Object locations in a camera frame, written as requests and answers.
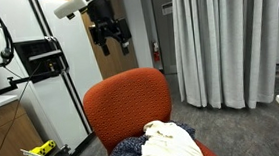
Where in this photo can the white refrigerator with black dispenser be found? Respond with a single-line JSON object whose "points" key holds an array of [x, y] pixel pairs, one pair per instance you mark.
{"points": [[74, 63]]}

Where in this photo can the white door sign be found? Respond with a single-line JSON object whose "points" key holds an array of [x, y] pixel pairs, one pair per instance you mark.
{"points": [[167, 8]]}

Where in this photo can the white button jersey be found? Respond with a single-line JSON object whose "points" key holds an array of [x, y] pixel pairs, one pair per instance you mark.
{"points": [[171, 145]]}

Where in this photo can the grey pleated curtain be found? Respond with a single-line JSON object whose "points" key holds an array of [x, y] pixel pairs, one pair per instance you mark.
{"points": [[227, 47]]}

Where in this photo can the white flat plastic piece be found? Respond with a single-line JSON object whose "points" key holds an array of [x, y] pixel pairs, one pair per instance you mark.
{"points": [[33, 153]]}

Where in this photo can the wooden drawer cabinet white top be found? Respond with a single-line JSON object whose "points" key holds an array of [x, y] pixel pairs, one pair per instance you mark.
{"points": [[6, 132]]}

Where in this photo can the orange fabric office chair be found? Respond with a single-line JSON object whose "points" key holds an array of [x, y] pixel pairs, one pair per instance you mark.
{"points": [[124, 102]]}

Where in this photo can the yellow power strip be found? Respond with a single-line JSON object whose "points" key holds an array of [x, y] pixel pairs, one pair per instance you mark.
{"points": [[41, 149]]}

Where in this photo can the black table clamp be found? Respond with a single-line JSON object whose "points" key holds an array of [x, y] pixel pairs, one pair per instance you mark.
{"points": [[62, 152]]}

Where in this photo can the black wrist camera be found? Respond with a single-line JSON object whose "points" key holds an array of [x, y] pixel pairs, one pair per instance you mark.
{"points": [[70, 15]]}

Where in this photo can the grey door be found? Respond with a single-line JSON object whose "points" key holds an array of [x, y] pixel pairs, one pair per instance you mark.
{"points": [[164, 36]]}

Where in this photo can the red fire extinguisher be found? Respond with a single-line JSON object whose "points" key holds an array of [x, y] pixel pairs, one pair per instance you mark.
{"points": [[156, 55]]}

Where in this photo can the brown wooden wardrobe cabinet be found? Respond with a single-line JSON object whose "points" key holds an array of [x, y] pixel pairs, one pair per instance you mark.
{"points": [[115, 65]]}

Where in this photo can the blue white patterned cloth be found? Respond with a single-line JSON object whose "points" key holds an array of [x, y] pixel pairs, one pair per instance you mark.
{"points": [[125, 152]]}

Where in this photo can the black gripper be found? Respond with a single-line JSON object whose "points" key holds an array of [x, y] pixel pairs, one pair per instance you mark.
{"points": [[102, 14]]}

